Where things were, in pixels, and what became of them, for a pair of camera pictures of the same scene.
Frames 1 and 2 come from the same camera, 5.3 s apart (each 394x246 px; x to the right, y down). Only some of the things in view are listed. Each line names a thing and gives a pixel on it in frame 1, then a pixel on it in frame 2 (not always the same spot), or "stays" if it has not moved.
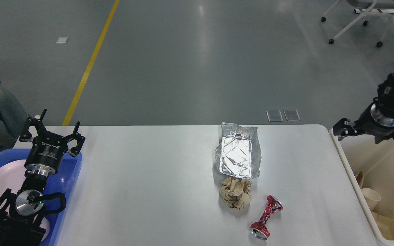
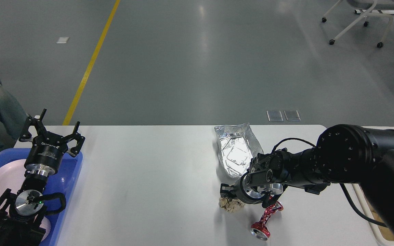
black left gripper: [45, 155] stays
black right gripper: [375, 120] → [256, 194]
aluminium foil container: [239, 154] stays
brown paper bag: [388, 227] stays
